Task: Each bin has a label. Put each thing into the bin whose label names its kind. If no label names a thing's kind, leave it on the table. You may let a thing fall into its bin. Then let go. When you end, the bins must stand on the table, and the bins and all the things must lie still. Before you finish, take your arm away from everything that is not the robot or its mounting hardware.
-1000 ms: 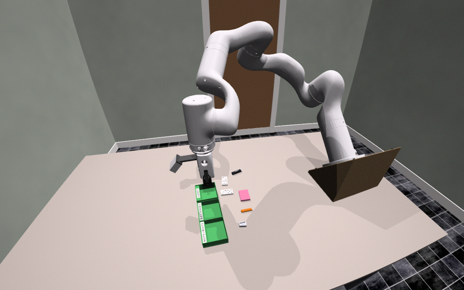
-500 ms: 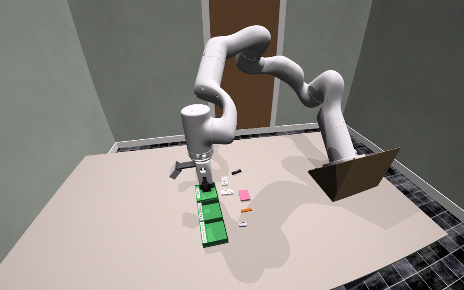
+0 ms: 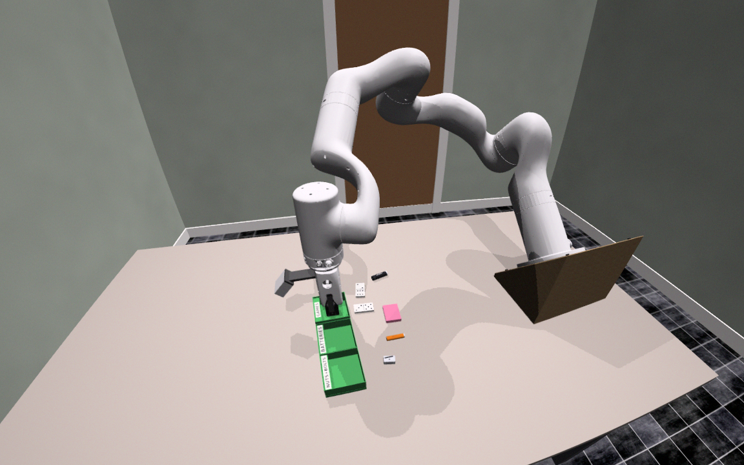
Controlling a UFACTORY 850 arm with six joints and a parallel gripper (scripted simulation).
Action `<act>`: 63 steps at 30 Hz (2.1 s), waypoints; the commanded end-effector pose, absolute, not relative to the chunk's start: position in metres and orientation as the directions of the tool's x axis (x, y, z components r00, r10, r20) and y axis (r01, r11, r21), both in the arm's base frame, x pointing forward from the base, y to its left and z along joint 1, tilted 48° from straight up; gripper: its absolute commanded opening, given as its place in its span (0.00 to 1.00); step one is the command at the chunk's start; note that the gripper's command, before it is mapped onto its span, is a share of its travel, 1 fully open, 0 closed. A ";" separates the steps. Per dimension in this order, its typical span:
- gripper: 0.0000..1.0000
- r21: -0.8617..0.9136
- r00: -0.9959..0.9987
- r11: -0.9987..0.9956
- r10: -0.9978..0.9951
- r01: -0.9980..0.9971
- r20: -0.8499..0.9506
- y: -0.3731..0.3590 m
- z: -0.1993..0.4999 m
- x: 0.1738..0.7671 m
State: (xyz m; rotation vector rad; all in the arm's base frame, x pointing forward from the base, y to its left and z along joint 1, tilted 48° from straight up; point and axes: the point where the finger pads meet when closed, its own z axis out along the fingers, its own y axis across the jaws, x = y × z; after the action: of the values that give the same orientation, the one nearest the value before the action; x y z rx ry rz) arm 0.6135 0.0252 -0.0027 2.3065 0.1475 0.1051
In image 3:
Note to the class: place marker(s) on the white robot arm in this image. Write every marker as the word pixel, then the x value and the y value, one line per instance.
pixel 396 78

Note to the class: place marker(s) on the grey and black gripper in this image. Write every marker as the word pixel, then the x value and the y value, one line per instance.
pixel 328 283

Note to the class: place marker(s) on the green three-compartment bin rack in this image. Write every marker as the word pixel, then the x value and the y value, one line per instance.
pixel 339 363

